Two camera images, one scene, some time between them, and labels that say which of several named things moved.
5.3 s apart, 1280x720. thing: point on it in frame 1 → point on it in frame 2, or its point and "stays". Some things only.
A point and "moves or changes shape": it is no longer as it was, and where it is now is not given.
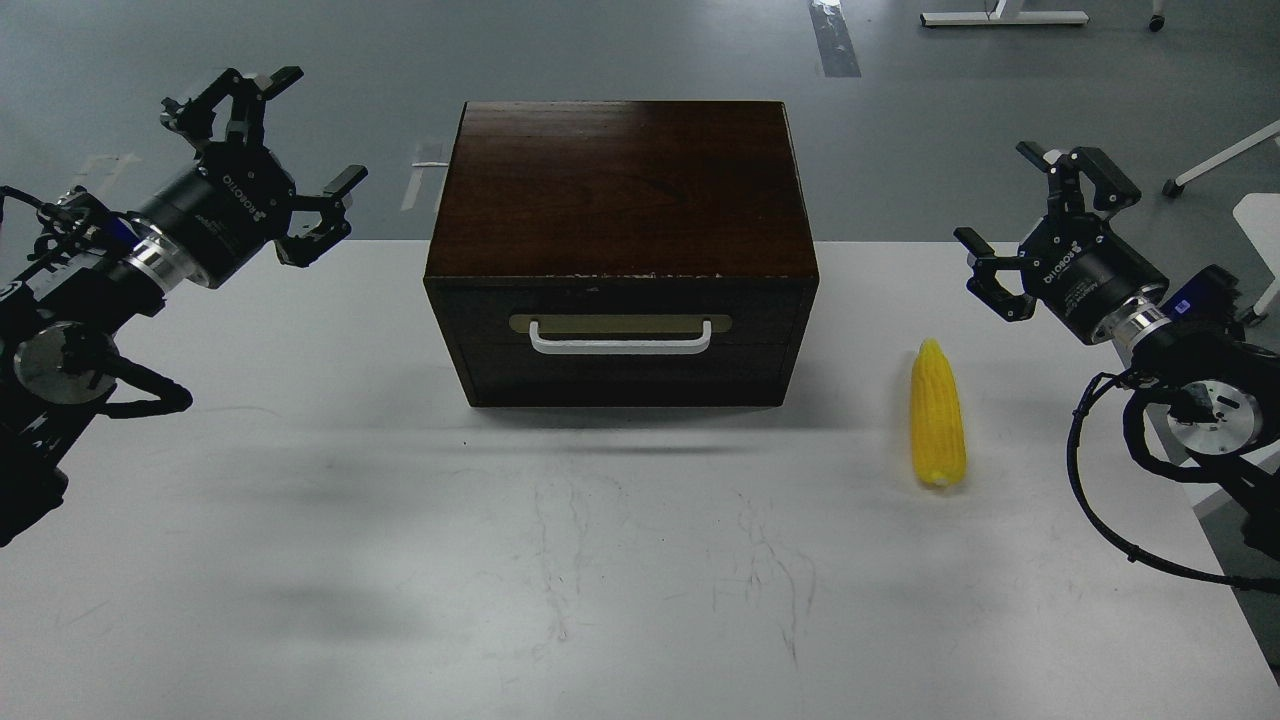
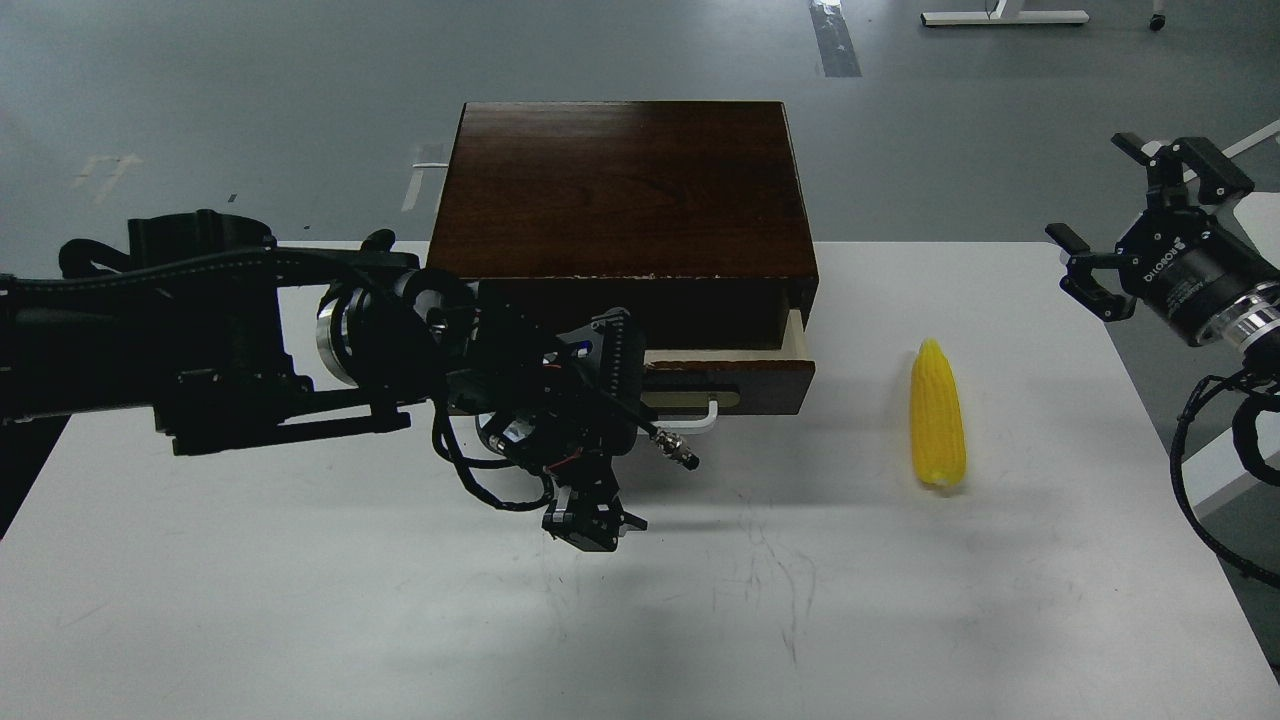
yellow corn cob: (937, 416) stays
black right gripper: (1076, 267) → (1188, 268)
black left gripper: (239, 195) → (565, 406)
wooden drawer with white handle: (628, 341) moves or changes shape
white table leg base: (997, 18) stays
